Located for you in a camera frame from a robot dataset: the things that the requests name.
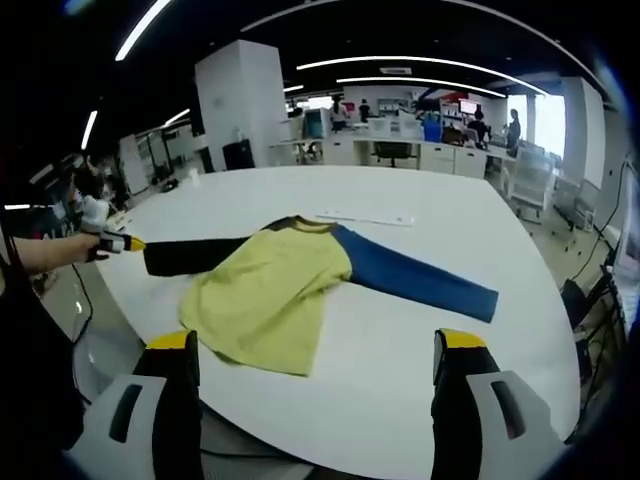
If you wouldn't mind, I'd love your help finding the person's dark clothing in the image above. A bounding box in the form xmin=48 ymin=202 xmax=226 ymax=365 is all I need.
xmin=0 ymin=269 xmax=86 ymax=451

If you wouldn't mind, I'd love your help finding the black cabinet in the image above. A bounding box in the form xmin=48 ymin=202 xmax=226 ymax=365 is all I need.
xmin=222 ymin=139 xmax=256 ymax=171

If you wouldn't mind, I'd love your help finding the long ceiling light strip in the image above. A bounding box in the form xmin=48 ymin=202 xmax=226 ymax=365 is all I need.
xmin=336 ymin=76 xmax=506 ymax=99
xmin=296 ymin=55 xmax=546 ymax=96

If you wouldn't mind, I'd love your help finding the white flat strip with holes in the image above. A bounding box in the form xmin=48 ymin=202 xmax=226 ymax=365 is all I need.
xmin=315 ymin=208 xmax=416 ymax=228

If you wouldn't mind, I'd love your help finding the yellow blue grey long-sleeved garment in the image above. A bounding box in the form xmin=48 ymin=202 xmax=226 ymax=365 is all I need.
xmin=142 ymin=214 xmax=500 ymax=377

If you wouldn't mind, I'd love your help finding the white square pillar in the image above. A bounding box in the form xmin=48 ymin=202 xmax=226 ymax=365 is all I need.
xmin=194 ymin=39 xmax=286 ymax=174

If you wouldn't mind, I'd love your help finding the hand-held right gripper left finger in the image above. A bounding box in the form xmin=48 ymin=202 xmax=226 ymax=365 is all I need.
xmin=62 ymin=328 xmax=204 ymax=480

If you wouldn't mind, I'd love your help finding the white desk row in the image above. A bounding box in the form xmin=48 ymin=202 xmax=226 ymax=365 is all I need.
xmin=269 ymin=134 xmax=516 ymax=181

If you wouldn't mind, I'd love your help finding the blue-framed cabinet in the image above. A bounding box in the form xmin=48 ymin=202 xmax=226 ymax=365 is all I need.
xmin=303 ymin=108 xmax=332 ymax=140

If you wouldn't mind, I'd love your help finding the grey mesh chair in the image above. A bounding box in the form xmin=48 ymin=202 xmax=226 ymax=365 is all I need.
xmin=72 ymin=334 xmax=144 ymax=401

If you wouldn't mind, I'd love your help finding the person's left hand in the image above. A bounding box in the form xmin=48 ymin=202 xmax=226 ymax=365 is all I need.
xmin=73 ymin=232 xmax=110 ymax=265

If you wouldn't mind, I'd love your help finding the black office chair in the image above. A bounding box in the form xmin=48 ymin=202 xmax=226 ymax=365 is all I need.
xmin=374 ymin=141 xmax=417 ymax=168

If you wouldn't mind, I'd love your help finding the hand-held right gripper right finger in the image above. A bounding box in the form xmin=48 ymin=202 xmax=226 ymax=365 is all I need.
xmin=431 ymin=328 xmax=569 ymax=480

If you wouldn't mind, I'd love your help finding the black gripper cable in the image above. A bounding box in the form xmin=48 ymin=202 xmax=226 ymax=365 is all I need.
xmin=69 ymin=262 xmax=95 ymax=346

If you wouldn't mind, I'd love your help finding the white chair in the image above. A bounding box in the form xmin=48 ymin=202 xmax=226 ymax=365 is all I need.
xmin=509 ymin=144 xmax=556 ymax=221

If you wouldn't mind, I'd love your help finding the white partition board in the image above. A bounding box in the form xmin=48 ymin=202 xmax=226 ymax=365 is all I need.
xmin=118 ymin=134 xmax=151 ymax=196

